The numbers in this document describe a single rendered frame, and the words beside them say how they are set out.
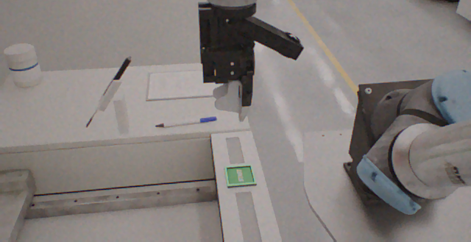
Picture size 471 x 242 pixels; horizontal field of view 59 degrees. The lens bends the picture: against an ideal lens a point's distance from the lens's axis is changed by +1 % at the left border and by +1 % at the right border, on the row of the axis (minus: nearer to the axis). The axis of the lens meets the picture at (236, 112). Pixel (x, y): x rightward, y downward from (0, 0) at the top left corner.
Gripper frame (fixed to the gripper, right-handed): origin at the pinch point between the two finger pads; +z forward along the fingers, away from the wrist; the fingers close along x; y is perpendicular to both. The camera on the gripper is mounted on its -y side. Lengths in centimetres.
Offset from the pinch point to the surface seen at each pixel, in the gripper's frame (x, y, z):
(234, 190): 3.6, 2.4, 14.6
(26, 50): -43, 49, 5
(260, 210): 9.1, -1.7, 14.6
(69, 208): -8.0, 36.8, 26.6
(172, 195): -8.1, 14.7, 25.6
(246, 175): 0.1, -0.4, 14.2
